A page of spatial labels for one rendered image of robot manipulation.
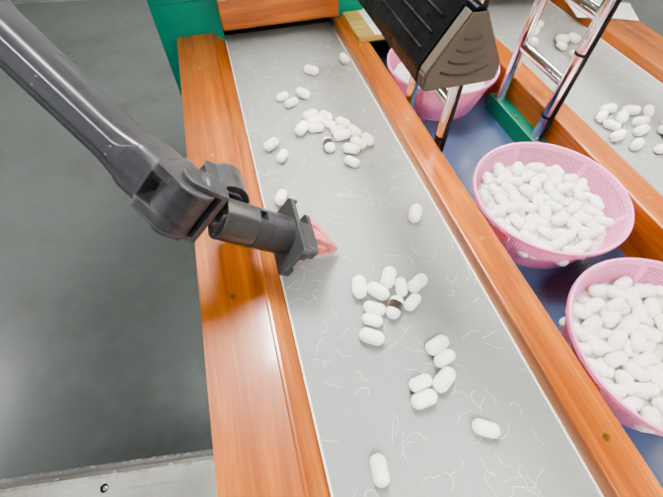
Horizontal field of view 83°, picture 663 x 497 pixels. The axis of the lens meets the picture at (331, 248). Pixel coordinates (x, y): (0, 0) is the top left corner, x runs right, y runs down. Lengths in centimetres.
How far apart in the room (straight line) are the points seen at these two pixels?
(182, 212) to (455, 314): 40
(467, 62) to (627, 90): 80
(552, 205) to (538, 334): 28
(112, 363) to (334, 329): 106
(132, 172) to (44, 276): 138
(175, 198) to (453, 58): 32
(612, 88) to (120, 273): 166
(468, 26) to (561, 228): 48
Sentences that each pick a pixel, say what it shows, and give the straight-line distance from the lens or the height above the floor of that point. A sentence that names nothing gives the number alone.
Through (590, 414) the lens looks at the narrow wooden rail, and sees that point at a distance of 59.
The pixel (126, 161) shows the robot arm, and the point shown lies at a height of 97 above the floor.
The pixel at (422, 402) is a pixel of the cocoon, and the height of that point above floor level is 76.
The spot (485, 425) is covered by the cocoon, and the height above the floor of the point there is 76.
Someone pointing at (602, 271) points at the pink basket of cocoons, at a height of 75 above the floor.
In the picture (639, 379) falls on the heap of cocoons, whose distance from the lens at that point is 68.
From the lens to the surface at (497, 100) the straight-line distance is 105.
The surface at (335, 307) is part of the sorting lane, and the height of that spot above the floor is 74.
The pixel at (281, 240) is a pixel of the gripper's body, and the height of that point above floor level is 84.
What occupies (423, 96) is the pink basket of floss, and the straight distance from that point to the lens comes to 94.
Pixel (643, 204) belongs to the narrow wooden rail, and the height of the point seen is 76.
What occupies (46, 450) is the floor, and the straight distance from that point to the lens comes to 152.
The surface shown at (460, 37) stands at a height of 109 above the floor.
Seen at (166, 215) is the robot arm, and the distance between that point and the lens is 46.
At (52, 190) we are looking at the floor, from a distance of 214.
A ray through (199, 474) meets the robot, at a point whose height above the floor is 47.
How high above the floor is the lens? 125
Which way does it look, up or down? 55 degrees down
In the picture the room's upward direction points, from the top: straight up
